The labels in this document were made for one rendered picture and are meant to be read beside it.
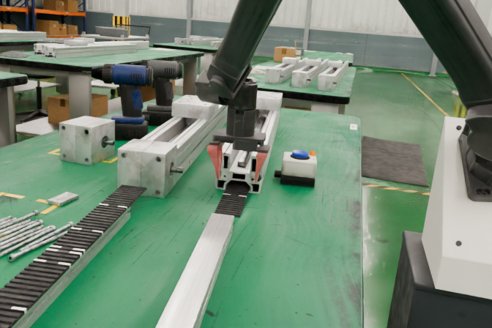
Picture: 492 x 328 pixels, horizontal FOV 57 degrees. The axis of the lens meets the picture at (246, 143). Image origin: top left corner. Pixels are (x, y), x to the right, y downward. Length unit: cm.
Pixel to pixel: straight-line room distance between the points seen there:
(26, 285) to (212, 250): 25
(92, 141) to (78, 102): 234
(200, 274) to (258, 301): 8
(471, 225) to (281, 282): 30
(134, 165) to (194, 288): 41
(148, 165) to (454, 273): 58
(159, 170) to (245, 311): 41
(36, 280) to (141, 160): 39
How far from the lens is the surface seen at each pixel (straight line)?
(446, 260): 74
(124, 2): 1257
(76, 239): 72
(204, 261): 67
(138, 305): 63
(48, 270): 65
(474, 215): 77
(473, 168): 77
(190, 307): 57
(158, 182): 95
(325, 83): 286
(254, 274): 70
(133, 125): 137
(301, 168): 107
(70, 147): 118
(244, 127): 90
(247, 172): 100
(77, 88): 346
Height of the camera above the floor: 114
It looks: 15 degrees down
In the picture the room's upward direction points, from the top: 5 degrees clockwise
